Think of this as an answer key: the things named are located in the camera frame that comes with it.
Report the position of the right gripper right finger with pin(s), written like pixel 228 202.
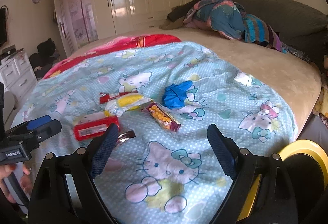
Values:
pixel 240 165

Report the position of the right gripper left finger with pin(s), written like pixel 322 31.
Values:
pixel 64 190

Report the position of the red cylinder packet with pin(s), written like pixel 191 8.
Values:
pixel 92 129

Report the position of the orange ball snack wrapper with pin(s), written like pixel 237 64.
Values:
pixel 164 119

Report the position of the blue glove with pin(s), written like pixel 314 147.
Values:
pixel 175 95

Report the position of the yellow white snack bag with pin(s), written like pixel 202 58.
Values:
pixel 130 101

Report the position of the red snack stick wrapper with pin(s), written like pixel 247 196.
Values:
pixel 105 97

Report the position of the yellow rim trash bin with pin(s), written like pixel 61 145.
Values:
pixel 291 190

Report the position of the person left hand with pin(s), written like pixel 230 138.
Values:
pixel 15 183

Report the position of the white drawer cabinet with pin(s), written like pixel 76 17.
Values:
pixel 17 75

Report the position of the Hello Kitty blue blanket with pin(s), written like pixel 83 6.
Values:
pixel 159 176

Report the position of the black bag on floor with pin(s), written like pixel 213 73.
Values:
pixel 44 59

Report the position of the beige bed mattress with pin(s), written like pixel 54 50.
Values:
pixel 231 78

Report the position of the pile of clothes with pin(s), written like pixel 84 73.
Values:
pixel 321 107

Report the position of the dark candy bar wrapper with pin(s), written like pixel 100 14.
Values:
pixel 122 138

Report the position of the striped colourful cloth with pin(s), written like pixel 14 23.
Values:
pixel 259 32

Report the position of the blue floral quilt bundle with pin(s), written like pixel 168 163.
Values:
pixel 221 16

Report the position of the pink sliding door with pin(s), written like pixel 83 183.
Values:
pixel 82 22

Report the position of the brown dark garment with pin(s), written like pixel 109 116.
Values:
pixel 184 16

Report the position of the red pink blanket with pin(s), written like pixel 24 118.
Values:
pixel 115 45

